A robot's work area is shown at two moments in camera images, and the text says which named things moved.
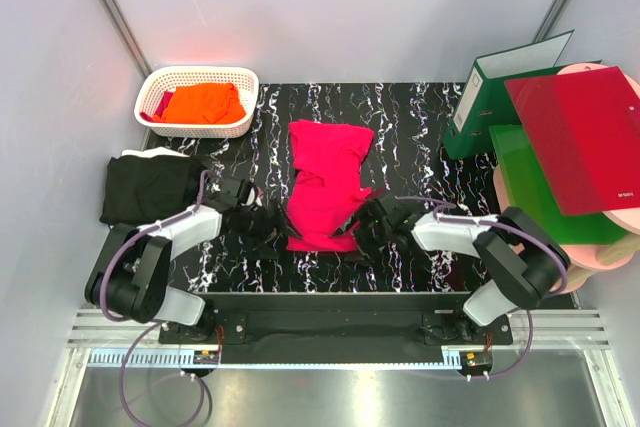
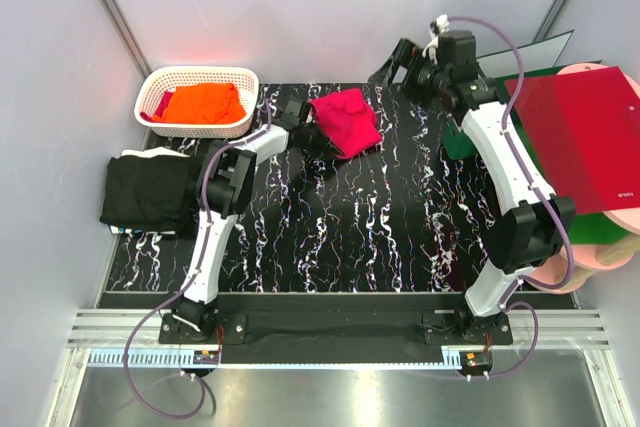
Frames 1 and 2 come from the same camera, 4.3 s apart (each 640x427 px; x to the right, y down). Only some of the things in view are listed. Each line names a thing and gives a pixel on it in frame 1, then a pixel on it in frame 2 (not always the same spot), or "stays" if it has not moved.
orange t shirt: [203, 103] stays
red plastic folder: [584, 128] stays
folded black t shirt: [140, 189] stays
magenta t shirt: [327, 182] → [347, 121]
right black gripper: [364, 217] → [407, 56]
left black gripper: [271, 229] → [324, 149]
